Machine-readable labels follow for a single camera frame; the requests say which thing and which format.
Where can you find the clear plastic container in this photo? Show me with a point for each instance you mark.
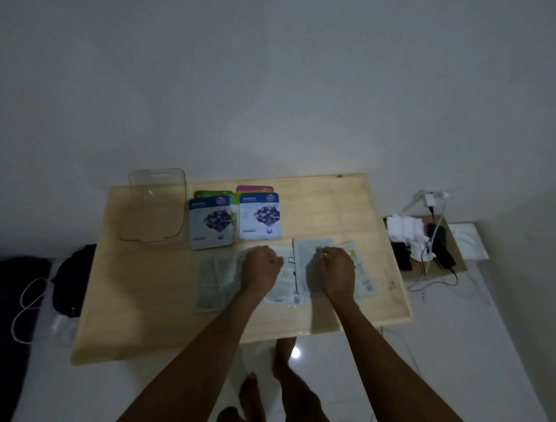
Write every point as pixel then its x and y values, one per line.
pixel 152 208

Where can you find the small black pouch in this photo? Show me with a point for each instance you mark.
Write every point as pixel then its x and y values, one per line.
pixel 400 256

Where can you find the dark blanket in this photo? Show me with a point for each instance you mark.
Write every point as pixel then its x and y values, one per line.
pixel 13 369

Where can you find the person's right hand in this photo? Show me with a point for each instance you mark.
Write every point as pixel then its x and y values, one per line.
pixel 336 274

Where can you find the person's right leg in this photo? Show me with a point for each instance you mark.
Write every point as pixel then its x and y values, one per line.
pixel 295 382

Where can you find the crumpled clear plastic wrapper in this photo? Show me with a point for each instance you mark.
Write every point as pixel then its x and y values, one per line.
pixel 65 328

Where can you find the person's left hand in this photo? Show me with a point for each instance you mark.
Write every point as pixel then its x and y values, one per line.
pixel 260 271

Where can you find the brown cardboard sheet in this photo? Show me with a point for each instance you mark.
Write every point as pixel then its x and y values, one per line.
pixel 454 243

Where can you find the group of face mask packets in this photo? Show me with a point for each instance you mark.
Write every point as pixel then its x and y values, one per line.
pixel 217 221

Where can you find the person's right forearm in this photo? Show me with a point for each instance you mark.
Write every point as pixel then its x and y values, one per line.
pixel 382 369

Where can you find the light wooden table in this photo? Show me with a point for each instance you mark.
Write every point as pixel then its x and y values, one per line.
pixel 143 295

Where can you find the person's leg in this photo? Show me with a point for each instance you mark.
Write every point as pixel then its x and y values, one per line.
pixel 295 382
pixel 252 395

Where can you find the crumpled white cloth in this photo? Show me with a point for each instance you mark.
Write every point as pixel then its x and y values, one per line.
pixel 404 228

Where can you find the person's left forearm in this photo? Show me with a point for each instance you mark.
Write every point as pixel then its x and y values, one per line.
pixel 200 369

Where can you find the black bag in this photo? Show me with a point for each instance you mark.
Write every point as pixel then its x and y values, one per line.
pixel 71 282

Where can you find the white charger plug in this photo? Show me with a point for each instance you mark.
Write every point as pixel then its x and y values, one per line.
pixel 430 200

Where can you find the black power bank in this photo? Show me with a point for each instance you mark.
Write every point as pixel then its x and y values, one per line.
pixel 441 248

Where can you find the person's left leg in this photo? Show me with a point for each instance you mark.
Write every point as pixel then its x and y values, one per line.
pixel 252 395

